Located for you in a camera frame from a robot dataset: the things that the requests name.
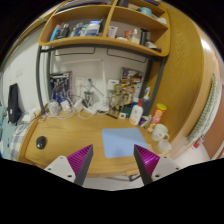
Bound wooden robot figure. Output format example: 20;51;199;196
109;84;129;115

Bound wooden desk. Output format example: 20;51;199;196
18;108;178;179

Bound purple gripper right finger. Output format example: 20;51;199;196
134;145;180;185

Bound wooden wall shelf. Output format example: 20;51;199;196
39;0;170;57

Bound white tube on shelf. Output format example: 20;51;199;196
108;26;118;38

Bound white lotion bottle red cap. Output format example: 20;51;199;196
129;99;143;125

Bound black computer mouse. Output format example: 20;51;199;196
36;136;47;149

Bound blue mouse pad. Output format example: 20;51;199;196
102;128;148;158

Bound black bottle on shelf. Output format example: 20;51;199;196
140;29;149;46

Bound white ceramic mug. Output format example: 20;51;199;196
152;124;170;141

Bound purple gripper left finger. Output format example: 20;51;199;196
45;145;93;186

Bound blue spray bottle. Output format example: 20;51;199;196
142;87;151;116

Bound yellow red snack can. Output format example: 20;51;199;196
147;103;167;133

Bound black bag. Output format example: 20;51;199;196
8;83;21;123

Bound blue robot figure box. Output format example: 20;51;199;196
50;71;72;103

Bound clear glass cup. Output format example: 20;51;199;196
158;140;172;153

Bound white power adapter cables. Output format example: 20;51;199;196
44;93;108;121

